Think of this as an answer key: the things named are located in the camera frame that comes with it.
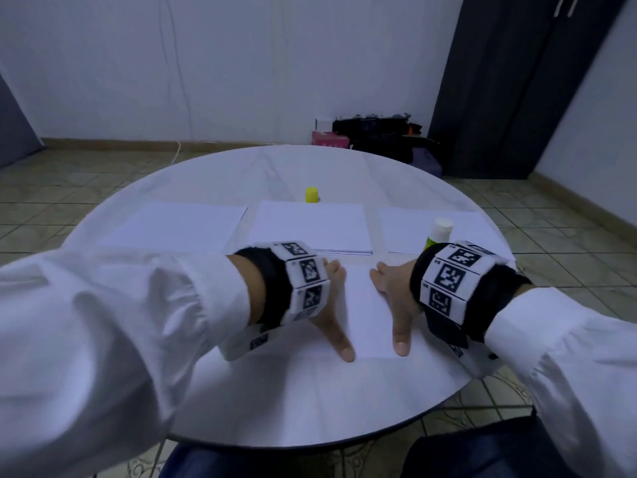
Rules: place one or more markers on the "yellow glue stick cap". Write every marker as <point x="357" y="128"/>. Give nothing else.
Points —
<point x="312" y="195"/>

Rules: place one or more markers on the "black wardrobe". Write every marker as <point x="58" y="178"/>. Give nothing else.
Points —
<point x="518" y="79"/>

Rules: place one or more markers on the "grey door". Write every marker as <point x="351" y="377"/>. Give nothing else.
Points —
<point x="15" y="129"/>

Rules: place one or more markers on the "person's right hand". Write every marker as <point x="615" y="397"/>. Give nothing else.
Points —
<point x="398" y="293"/>

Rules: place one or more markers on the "black wristband with markers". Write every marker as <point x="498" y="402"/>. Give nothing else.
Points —
<point x="289" y="283"/>
<point x="463" y="288"/>

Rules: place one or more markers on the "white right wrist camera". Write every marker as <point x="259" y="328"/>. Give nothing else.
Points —
<point x="478" y="358"/>

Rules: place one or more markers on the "yellow glue stick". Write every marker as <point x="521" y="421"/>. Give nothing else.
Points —
<point x="438" y="234"/>

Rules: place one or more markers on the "person's right forearm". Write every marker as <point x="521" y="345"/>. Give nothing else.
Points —
<point x="567" y="373"/>

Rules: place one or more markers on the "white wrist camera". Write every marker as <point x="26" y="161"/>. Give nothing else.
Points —
<point x="478" y="358"/>
<point x="249" y="341"/>

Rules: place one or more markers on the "black left wristband with markers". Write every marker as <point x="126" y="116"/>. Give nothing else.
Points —
<point x="289" y="283"/>

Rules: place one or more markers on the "person's legs in blue jeans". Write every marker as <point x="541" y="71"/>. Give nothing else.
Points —
<point x="478" y="453"/>

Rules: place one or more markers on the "black right wristband with markers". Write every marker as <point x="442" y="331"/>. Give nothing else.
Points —
<point x="463" y="288"/>

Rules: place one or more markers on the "person's left hand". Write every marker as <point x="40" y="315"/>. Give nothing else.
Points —
<point x="333" y="303"/>

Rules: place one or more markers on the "pink box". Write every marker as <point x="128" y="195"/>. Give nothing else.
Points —
<point x="330" y="139"/>

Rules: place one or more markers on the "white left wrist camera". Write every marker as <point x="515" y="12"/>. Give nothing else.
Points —
<point x="249" y="341"/>

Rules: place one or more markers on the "white paper stack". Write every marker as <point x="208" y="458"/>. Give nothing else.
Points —
<point x="443" y="229"/>
<point x="169" y="226"/>

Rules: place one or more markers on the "single white paper sheet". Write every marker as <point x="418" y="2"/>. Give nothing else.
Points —
<point x="368" y="323"/>
<point x="309" y="226"/>

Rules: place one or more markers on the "black bag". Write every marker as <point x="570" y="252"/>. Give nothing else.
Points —
<point x="378" y="136"/>

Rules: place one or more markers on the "blue suitcase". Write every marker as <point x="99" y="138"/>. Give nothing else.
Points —
<point x="426" y="161"/>

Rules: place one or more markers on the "person's left forearm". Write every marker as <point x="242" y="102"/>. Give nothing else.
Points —
<point x="109" y="343"/>

